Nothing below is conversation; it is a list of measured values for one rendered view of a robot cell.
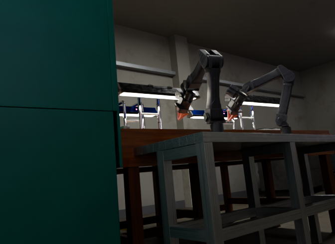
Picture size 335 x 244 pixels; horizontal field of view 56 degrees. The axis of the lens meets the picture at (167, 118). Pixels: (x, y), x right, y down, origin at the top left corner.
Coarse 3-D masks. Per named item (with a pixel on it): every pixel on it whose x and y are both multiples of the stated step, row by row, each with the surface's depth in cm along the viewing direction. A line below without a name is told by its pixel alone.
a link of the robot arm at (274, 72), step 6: (282, 66) 188; (270, 72) 193; (276, 72) 191; (282, 72) 188; (288, 72) 187; (258, 78) 195; (264, 78) 193; (270, 78) 192; (276, 78) 192; (282, 78) 195; (288, 78) 186; (294, 78) 185; (252, 84) 195; (258, 84) 194; (264, 84) 195; (252, 90) 196
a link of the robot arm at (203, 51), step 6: (198, 54) 156; (204, 54) 150; (210, 54) 159; (216, 54) 153; (198, 60) 162; (204, 60) 150; (222, 60) 150; (198, 66) 162; (204, 66) 150; (222, 66) 152; (192, 72) 169; (198, 72) 164; (204, 72) 164; (192, 78) 169; (198, 78) 168; (192, 84) 171; (198, 84) 172
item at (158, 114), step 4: (148, 84) 204; (140, 100) 215; (156, 100) 223; (140, 104) 214; (156, 104) 223; (140, 108) 214; (160, 108) 224; (140, 112) 213; (144, 112) 215; (148, 112) 217; (160, 112) 222; (140, 116) 212; (160, 116) 221; (140, 120) 212; (160, 120) 220; (140, 124) 211; (160, 124) 220; (140, 128) 211; (160, 128) 219
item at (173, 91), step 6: (120, 84) 190; (126, 84) 193; (132, 84) 195; (138, 84) 198; (120, 90) 187; (126, 90) 189; (132, 90) 191; (138, 90) 194; (144, 90) 196; (150, 90) 199; (156, 90) 201; (162, 90) 205; (168, 90) 208; (174, 90) 211; (174, 96) 209; (198, 96) 220
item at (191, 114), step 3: (189, 111) 288; (195, 111) 291; (198, 111) 293; (201, 111) 295; (225, 111) 314; (189, 114) 288; (192, 114) 286; (195, 114) 288; (198, 114) 290; (201, 114) 292; (225, 114) 310; (189, 117) 290; (225, 117) 308; (237, 117) 317
